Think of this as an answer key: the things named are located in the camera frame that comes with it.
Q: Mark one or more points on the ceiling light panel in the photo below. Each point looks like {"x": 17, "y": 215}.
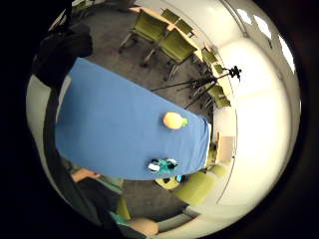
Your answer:
{"x": 287, "y": 53}
{"x": 263, "y": 26}
{"x": 244, "y": 16}

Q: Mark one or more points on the black tripod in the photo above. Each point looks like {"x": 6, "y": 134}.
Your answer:
{"x": 202, "y": 84}

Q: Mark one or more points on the blue tablecloth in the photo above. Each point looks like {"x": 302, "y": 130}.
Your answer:
{"x": 126, "y": 122}

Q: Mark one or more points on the green office chair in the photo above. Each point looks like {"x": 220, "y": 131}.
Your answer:
{"x": 218, "y": 170}
{"x": 196, "y": 187}

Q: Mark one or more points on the orange plush fruit toy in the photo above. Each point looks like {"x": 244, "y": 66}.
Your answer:
{"x": 173, "y": 120}

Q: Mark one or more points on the beige cardboard box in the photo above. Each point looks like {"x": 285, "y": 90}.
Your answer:
{"x": 226, "y": 148}

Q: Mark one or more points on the yellow-green stool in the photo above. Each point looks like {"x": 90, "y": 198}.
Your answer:
{"x": 167, "y": 183}

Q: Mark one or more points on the row of green chairs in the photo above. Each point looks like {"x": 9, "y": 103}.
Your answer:
{"x": 174, "y": 46}

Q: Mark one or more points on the teal and black toy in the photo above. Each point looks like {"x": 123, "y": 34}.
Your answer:
{"x": 163, "y": 165}

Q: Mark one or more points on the black camera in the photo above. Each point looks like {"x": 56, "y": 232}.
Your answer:
{"x": 235, "y": 71}

